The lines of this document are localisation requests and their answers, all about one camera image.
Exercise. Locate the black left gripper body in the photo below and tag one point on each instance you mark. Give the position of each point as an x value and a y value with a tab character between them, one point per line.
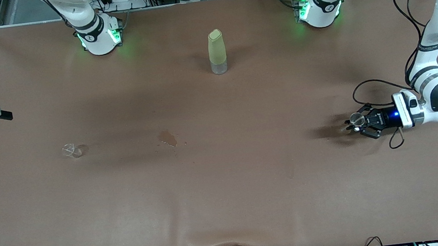
385	117

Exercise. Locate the steel double jigger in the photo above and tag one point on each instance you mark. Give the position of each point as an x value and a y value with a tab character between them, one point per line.
355	120

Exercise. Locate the clear glass beaker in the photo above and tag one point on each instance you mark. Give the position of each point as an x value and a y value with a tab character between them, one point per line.
71	151

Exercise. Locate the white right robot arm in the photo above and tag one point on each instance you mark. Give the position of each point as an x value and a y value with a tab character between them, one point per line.
100	37

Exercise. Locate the green shaker bottle clear base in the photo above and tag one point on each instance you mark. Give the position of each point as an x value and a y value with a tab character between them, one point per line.
217	51

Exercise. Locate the brown table mat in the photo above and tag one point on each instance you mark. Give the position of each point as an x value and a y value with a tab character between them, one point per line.
226	188

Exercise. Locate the spilled liquid stain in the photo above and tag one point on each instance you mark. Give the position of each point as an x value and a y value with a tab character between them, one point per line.
167	138

